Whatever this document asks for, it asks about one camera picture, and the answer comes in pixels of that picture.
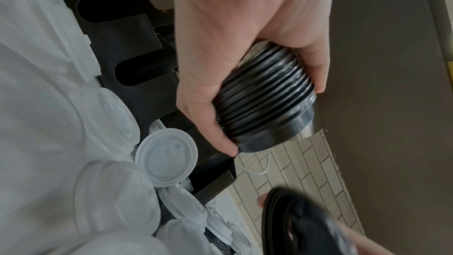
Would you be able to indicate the person's left hand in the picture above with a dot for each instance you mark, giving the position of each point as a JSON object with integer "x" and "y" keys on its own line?
{"x": 247, "y": 10}

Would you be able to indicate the person's right hand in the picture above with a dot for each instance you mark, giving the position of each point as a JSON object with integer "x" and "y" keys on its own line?
{"x": 361, "y": 244}

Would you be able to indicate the single black cup lid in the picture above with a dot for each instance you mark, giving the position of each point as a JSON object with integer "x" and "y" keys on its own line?
{"x": 311, "y": 220}

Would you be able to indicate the stack of black lids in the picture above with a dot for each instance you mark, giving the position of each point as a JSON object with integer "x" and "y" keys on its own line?
{"x": 269, "y": 108}

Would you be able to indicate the black cup and lid organizer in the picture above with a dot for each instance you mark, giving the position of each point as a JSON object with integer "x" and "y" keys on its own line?
{"x": 141, "y": 60}

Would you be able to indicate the pile of white cup lids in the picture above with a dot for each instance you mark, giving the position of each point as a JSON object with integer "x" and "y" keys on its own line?
{"x": 53, "y": 136}

